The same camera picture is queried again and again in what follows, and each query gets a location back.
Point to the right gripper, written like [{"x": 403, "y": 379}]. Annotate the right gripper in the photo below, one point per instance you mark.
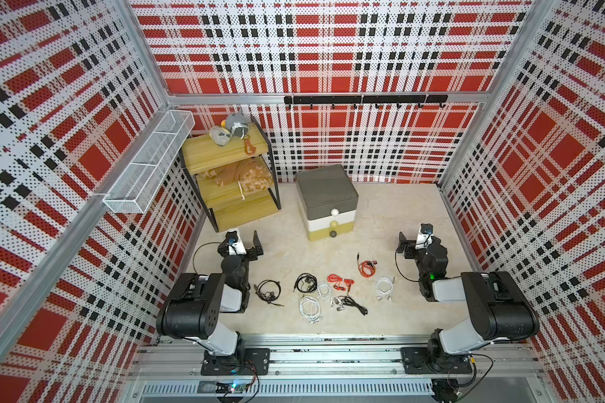
[{"x": 410, "y": 246}]

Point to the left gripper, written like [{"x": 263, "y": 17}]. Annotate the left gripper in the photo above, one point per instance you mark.
[{"x": 251, "y": 253}]

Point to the red earphones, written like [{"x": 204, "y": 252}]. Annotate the red earphones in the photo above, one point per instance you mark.
[
  {"x": 340, "y": 284},
  {"x": 366, "y": 268}
]

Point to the white earphones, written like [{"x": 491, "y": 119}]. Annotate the white earphones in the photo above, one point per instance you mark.
[
  {"x": 310, "y": 308},
  {"x": 384, "y": 288},
  {"x": 326, "y": 293}
]

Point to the white drawer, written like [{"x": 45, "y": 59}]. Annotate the white drawer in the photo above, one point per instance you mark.
[{"x": 325, "y": 222}]

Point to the grey top drawer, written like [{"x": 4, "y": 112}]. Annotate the grey top drawer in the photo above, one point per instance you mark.
[{"x": 324, "y": 189}]

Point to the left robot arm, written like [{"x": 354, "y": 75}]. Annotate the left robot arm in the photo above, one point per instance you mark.
[{"x": 193, "y": 308}]

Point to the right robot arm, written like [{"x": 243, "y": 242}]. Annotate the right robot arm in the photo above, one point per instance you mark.
[{"x": 497, "y": 309}]

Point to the black earphones far left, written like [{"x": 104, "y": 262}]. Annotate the black earphones far left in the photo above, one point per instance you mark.
[{"x": 269, "y": 291}]

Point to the black braided earphones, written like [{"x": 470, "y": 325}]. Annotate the black braided earphones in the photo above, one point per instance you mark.
[{"x": 306, "y": 283}]

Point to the three-drawer storage cabinet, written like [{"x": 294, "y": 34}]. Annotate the three-drawer storage cabinet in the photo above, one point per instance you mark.
[{"x": 327, "y": 201}]

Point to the black earphones front centre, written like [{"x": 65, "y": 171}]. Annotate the black earphones front centre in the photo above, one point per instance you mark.
[{"x": 348, "y": 301}]

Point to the wooden three-tier shelf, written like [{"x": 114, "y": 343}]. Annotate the wooden three-tier shelf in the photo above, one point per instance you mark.
[{"x": 228, "y": 209}]

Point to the brown plush bear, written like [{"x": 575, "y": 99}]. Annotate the brown plush bear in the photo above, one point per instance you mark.
[{"x": 247, "y": 177}]

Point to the orange carabiner toy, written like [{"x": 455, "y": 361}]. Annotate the orange carabiner toy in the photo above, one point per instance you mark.
[{"x": 250, "y": 150}]

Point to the grey plush toy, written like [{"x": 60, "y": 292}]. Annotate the grey plush toy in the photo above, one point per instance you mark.
[{"x": 237, "y": 124}]

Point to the green circuit board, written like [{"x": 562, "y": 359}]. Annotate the green circuit board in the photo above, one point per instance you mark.
[{"x": 231, "y": 388}]

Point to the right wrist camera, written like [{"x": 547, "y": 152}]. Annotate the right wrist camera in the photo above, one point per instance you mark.
[{"x": 425, "y": 235}]

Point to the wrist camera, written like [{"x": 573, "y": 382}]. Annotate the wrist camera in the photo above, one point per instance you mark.
[
  {"x": 235, "y": 243},
  {"x": 425, "y": 235}
]

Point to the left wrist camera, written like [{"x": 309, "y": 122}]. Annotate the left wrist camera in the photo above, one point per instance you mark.
[{"x": 235, "y": 243}]

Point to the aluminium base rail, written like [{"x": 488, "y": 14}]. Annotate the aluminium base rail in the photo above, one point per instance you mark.
[{"x": 346, "y": 368}]

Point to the black wall hook rail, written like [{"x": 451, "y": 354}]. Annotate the black wall hook rail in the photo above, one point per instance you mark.
[{"x": 416, "y": 99}]

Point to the white wire mesh basket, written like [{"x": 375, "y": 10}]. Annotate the white wire mesh basket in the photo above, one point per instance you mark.
[{"x": 136, "y": 187}]

